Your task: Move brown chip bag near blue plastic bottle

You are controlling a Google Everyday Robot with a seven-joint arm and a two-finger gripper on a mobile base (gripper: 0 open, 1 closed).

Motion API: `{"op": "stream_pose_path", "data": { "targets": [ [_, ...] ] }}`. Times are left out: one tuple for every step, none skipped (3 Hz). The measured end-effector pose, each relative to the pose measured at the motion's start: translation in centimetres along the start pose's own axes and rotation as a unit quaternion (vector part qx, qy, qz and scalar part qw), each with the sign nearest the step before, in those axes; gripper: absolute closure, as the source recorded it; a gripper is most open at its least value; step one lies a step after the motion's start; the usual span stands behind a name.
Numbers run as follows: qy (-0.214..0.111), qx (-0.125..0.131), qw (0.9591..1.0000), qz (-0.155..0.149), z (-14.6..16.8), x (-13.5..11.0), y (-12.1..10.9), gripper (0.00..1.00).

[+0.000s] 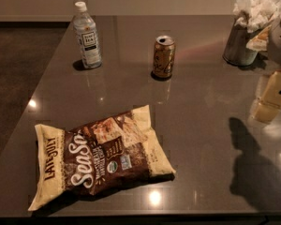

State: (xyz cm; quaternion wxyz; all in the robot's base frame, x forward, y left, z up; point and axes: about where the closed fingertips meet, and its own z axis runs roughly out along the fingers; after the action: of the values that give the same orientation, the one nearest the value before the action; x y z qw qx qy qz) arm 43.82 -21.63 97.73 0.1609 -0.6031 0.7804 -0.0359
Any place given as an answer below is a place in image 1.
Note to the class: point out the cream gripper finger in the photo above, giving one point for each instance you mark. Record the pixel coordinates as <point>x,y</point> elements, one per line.
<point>267,104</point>

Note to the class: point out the brown chip bag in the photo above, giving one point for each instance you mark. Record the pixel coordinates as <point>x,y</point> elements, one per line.
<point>105,154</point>

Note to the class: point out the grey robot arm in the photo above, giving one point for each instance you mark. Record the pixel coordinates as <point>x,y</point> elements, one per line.
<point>274,51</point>

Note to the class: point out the blue plastic water bottle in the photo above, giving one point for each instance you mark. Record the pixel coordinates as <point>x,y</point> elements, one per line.
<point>86,34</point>

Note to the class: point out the metal cup holder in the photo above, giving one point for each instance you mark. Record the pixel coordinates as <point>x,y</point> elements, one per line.
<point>235,52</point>

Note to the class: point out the crumpled white paper napkins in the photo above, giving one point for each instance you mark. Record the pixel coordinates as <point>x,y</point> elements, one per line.
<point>257,17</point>

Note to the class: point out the orange soda can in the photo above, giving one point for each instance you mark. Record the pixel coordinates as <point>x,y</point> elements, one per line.
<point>164,53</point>

